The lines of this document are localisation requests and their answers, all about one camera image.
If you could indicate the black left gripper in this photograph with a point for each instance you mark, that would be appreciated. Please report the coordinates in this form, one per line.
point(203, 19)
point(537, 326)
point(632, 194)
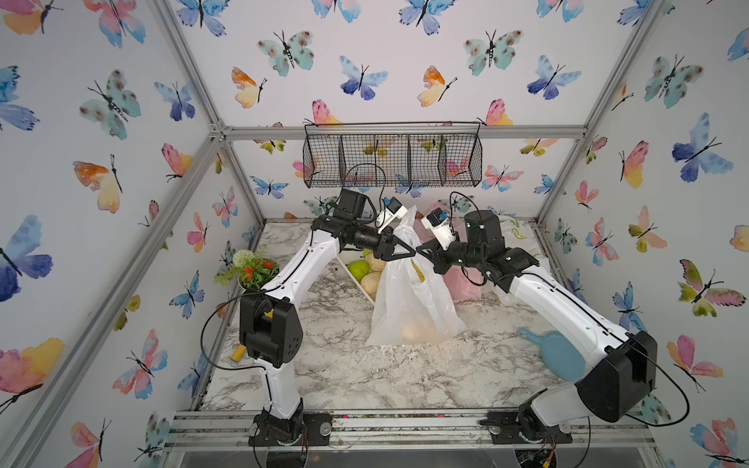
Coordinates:
point(384, 245)

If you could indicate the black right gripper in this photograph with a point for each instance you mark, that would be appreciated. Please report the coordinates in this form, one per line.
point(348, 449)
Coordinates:
point(436, 253)

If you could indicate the clear white plastic bag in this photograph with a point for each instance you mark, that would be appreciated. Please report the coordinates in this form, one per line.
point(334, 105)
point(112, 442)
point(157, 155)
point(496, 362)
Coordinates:
point(410, 292)

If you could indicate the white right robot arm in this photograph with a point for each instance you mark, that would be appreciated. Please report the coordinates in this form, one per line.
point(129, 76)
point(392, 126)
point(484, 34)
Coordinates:
point(621, 367)

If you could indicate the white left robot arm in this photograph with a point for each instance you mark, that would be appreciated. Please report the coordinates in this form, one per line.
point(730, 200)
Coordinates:
point(270, 328)

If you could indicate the beige pear centre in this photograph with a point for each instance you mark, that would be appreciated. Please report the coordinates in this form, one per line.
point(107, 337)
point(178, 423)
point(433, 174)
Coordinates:
point(376, 265)

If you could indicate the beige pear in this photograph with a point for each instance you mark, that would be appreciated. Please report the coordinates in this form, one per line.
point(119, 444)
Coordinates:
point(371, 283)
point(376, 265)
point(413, 334)

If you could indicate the beige pear lower left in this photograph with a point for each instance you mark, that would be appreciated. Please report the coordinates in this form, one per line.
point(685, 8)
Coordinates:
point(371, 283)

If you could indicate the green pear left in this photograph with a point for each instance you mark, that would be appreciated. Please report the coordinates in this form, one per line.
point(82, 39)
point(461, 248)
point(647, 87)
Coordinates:
point(358, 269)

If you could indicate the white rectangular tray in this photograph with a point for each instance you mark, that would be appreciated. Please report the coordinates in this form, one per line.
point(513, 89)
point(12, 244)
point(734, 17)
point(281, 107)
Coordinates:
point(347, 253)

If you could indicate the pink plastic bag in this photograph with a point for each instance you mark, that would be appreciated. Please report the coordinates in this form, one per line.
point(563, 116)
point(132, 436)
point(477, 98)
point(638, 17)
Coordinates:
point(460, 286)

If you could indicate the beige pear lower right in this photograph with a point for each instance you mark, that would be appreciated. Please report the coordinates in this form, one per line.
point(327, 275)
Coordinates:
point(413, 334)

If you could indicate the lemon print plastic bag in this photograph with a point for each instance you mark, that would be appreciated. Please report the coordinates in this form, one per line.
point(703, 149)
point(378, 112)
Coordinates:
point(519, 235)

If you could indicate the potted flower plant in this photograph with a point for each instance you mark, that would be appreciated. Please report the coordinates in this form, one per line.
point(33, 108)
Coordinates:
point(250, 270)

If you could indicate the light blue dustpan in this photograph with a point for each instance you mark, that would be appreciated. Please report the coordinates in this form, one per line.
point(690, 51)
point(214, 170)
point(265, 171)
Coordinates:
point(558, 354)

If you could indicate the yellow toy shovel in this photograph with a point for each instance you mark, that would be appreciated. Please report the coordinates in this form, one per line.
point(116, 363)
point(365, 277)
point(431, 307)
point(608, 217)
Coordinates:
point(238, 354)

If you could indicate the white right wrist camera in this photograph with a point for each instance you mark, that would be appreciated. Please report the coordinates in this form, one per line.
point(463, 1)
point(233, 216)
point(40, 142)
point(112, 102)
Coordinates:
point(438, 222)

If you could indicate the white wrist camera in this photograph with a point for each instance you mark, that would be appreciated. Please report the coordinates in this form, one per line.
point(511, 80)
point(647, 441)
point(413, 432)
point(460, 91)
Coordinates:
point(393, 209)
point(438, 222)

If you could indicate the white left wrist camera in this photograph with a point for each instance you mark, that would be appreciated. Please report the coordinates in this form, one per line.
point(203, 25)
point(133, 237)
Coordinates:
point(393, 209)

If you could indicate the black wire wall basket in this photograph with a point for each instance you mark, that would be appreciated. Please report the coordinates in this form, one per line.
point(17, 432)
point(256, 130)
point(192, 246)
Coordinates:
point(409, 155)

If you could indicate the aluminium front rail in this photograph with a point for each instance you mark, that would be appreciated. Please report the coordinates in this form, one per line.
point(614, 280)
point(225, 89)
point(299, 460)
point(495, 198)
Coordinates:
point(396, 429)

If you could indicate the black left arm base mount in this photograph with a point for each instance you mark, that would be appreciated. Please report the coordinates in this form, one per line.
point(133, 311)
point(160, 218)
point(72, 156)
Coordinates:
point(302, 428)

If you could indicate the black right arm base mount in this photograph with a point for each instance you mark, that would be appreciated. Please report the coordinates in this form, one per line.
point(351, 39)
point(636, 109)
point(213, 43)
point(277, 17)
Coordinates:
point(522, 426)

